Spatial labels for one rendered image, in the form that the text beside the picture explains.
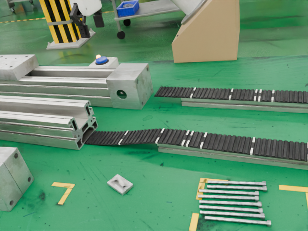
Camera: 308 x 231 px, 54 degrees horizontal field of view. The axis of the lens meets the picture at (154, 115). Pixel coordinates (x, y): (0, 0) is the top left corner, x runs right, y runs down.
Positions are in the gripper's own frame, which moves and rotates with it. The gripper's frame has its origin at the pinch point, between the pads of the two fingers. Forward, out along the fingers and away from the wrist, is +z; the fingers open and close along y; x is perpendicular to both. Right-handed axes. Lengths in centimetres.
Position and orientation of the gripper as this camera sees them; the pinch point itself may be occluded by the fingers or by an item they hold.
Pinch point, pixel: (92, 29)
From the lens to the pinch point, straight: 102.7
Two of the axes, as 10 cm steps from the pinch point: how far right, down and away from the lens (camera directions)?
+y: 3.5, -5.7, 7.5
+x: -9.2, -0.7, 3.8
